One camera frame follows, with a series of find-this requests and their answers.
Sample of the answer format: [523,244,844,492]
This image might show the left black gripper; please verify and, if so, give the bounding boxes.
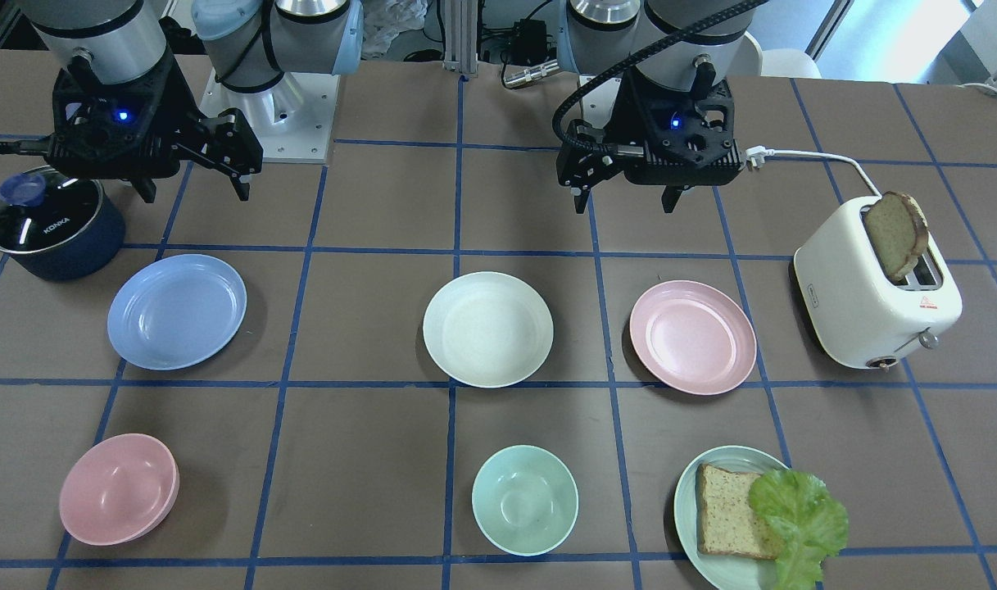
[555,75,745,214]

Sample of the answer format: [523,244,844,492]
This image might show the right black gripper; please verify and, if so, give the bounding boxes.
[0,48,265,204]

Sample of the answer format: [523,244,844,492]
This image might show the blue plate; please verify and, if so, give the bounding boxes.
[107,254,247,370]

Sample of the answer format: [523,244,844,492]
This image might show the pink plate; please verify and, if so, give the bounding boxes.
[628,280,758,396]

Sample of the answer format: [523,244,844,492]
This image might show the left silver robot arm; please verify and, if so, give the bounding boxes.
[551,1,758,213]

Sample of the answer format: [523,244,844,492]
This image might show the dark blue pot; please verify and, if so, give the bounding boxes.
[0,180,126,281]

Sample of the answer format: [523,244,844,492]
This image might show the glass pot lid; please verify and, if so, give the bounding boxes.
[0,166,105,254]

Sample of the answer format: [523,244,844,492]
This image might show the white plate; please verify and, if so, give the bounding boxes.
[422,271,555,388]

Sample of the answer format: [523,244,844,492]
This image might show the white toaster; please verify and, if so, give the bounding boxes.
[791,197,963,369]

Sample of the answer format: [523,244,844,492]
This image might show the bread slice in toaster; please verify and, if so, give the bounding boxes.
[863,191,930,284]

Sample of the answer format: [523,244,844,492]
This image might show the pink bowl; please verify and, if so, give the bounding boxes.
[57,433,180,547]

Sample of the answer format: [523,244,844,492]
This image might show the green bowl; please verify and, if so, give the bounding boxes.
[471,445,580,557]

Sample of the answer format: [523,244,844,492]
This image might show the bread slice on plate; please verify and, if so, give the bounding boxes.
[696,463,784,561]

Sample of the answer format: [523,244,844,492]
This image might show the green lettuce leaf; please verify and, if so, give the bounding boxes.
[748,468,850,589]

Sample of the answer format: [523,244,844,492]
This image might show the green plate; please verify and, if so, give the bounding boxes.
[672,445,787,589]

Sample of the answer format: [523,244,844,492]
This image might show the white power cable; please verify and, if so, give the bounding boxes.
[742,145,884,197]

